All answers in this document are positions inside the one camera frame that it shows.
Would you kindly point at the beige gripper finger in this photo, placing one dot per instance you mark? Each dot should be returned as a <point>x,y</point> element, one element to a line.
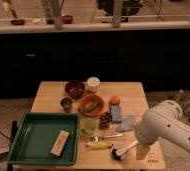
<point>141,151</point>

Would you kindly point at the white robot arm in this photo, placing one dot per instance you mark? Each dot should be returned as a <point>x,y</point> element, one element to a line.
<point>163,120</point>

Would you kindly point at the purple bowl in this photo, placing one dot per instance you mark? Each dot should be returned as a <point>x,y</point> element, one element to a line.
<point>75,89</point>

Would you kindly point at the brown bowl on shelf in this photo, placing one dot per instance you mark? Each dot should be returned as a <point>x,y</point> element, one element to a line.
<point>67,19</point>

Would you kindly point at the blue-grey cloth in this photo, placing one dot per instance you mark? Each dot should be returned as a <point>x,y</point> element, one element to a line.
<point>127,124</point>

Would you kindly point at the yellow corn cob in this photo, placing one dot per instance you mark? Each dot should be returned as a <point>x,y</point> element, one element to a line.
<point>98,145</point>

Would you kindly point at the metal fork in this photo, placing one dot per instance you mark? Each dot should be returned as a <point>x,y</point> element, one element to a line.
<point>99,138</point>

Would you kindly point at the bunch of dark grapes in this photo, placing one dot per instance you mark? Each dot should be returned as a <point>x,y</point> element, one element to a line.
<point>105,120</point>

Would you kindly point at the wooden table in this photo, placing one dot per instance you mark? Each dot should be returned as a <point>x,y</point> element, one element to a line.
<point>133,101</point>

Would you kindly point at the orange fruit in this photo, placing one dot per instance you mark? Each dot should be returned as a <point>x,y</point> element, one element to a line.
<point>114,100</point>

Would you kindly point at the green cup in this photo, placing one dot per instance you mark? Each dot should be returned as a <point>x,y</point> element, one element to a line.
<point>89,126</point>

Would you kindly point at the orange plate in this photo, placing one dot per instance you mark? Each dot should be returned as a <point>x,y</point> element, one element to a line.
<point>89,99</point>

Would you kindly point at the wooden block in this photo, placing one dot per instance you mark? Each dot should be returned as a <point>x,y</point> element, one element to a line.
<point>60,143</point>

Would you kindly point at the white cup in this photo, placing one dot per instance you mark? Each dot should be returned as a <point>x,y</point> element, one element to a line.
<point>93,84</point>

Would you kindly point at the small grey cup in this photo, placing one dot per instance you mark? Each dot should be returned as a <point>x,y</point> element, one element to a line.
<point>66,103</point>

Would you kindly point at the green plastic tray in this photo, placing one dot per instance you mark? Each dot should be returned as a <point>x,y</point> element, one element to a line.
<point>36,136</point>

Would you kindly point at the dark red dish on shelf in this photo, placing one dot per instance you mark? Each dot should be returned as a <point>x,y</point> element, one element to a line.
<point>18,22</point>

